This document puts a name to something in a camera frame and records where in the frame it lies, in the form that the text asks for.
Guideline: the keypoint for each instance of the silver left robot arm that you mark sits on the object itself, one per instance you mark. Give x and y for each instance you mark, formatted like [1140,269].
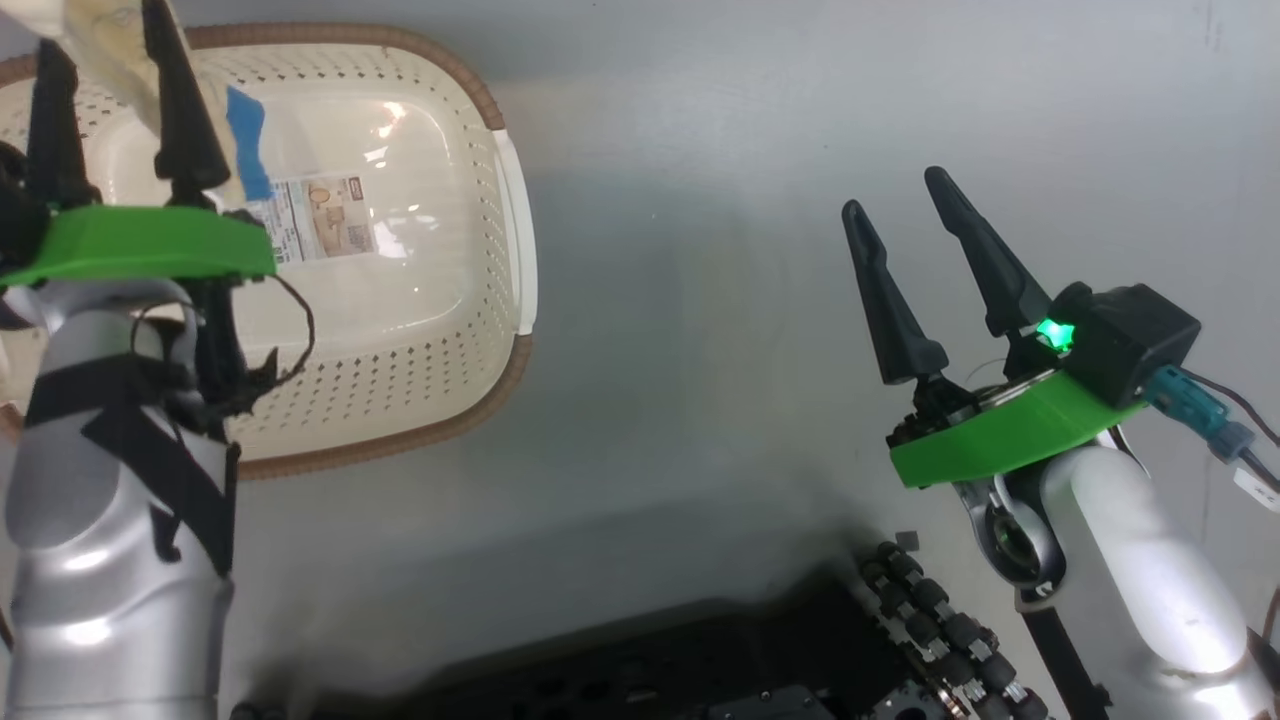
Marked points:
[100,520]

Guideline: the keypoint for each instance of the black mecanum wheel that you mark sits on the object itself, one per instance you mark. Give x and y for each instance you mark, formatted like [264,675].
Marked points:
[935,620]

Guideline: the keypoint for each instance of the cream perforated laundry basket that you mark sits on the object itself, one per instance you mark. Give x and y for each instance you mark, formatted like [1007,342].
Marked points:
[420,330]

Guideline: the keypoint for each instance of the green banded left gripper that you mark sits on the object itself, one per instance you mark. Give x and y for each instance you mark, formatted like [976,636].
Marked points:
[150,245]

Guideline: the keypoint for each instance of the white basket product label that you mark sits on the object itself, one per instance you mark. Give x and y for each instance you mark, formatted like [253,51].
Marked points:
[330,220]

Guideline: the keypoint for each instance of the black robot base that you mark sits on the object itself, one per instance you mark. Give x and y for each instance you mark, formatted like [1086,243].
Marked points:
[650,670]

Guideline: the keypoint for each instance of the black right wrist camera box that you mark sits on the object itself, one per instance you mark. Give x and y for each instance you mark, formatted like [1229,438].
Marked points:
[1135,340]

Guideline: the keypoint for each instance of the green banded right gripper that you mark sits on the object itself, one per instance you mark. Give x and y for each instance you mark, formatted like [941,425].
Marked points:
[1000,435]

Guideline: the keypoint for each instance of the pale yellow printed garment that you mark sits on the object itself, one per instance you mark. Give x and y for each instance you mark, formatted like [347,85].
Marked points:
[110,60]

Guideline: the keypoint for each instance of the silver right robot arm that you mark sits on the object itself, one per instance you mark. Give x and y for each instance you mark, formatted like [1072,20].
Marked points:
[1140,580]

